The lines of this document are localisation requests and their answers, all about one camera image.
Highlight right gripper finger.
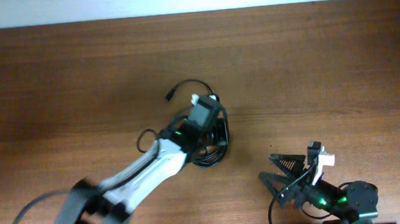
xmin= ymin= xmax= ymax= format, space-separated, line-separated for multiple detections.
xmin=270 ymin=154 xmax=306 ymax=177
xmin=258 ymin=172 xmax=296 ymax=205

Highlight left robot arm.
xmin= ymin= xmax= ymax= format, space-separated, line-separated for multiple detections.
xmin=54 ymin=94 xmax=225 ymax=224

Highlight right camera cable black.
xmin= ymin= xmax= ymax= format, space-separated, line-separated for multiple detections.
xmin=268 ymin=164 xmax=315 ymax=224

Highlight camera cable black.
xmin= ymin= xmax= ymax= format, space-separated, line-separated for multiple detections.
xmin=268 ymin=164 xmax=315 ymax=224
xmin=0 ymin=126 xmax=180 ymax=224

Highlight left camera cable black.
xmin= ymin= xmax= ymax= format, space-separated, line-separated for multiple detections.
xmin=0 ymin=126 xmax=180 ymax=224

